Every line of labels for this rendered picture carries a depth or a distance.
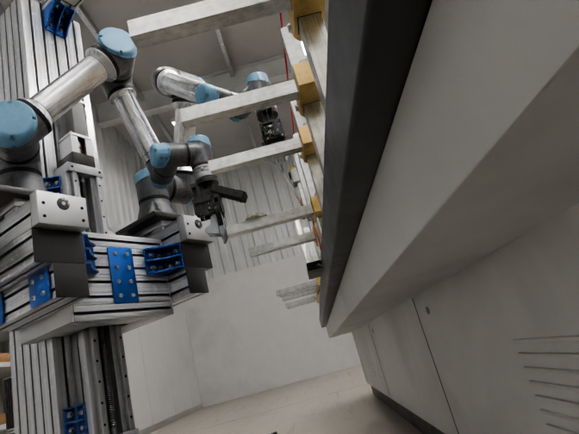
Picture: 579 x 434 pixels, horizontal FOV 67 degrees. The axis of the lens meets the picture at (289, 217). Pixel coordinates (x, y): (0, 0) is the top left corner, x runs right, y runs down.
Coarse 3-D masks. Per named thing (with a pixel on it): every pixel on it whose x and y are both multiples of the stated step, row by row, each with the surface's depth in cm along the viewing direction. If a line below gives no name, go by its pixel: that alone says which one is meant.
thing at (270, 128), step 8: (264, 112) 145; (272, 112) 147; (264, 120) 142; (272, 120) 142; (280, 120) 142; (264, 128) 143; (272, 128) 143; (280, 128) 142; (264, 136) 147; (272, 136) 141; (280, 136) 143
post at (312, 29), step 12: (300, 24) 67; (312, 24) 67; (324, 24) 67; (312, 36) 66; (324, 36) 66; (312, 48) 66; (324, 48) 66; (312, 60) 65; (324, 60) 65; (312, 72) 68; (324, 72) 64; (324, 84) 64; (324, 96) 63; (324, 108) 66
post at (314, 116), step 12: (288, 36) 97; (288, 48) 96; (300, 48) 96; (288, 60) 98; (312, 108) 91; (312, 120) 90; (324, 120) 90; (312, 132) 90; (324, 132) 89; (324, 144) 89
